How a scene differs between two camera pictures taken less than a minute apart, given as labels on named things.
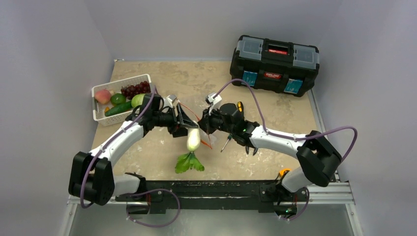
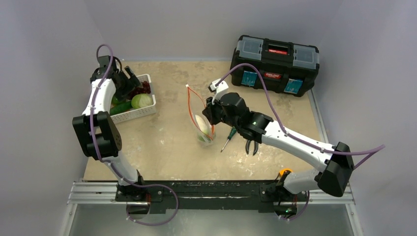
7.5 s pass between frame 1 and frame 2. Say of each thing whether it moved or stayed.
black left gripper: moved
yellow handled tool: stayed
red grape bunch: stayed
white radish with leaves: moved
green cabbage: stayed
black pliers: stayed
